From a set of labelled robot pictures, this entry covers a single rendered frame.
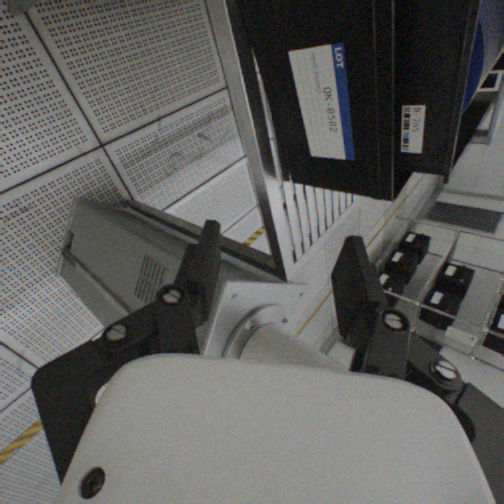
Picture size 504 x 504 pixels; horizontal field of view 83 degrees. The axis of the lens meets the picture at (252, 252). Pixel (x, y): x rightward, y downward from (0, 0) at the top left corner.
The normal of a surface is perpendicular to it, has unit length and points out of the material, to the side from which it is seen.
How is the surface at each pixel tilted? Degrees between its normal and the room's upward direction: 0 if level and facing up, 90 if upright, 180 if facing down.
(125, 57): 0
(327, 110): 90
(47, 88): 0
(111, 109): 0
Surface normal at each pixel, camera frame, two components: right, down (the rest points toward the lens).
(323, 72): -0.61, 0.71
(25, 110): 0.72, 0.30
